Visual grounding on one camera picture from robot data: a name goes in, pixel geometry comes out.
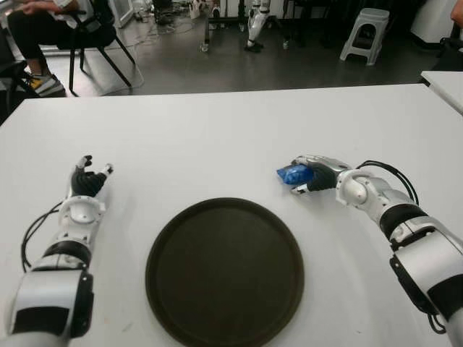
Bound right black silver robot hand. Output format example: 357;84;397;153
290;155;354;196

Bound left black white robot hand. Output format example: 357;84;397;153
69;154;115;199

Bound blue Oreo snack packet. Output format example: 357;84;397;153
276;164;313;186

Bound round dark brown tray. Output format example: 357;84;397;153
145;197;305;347

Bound black metal chair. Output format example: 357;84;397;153
54;0;137;97

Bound white side table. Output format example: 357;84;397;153
419;70;463;116

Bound seated person black trousers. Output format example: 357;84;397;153
7;0;84;97

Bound white humanoid robot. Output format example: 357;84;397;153
244;0;272;53

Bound grey plastic stool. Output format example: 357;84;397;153
339;7;391;67

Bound white framed panel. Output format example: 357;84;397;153
108;0;134;28

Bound black bag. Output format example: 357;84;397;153
432;35;463;72

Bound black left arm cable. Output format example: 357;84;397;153
20;201;64;272

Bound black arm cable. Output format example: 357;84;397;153
356;160;420;209
20;201;64;272

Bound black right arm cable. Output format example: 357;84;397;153
356;160;420;209

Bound white floor cable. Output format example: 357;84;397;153
101;16;203;97

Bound black metal furniture frame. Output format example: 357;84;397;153
0;35;41;124

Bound black wheeled gantry frame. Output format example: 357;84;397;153
198;0;290;51

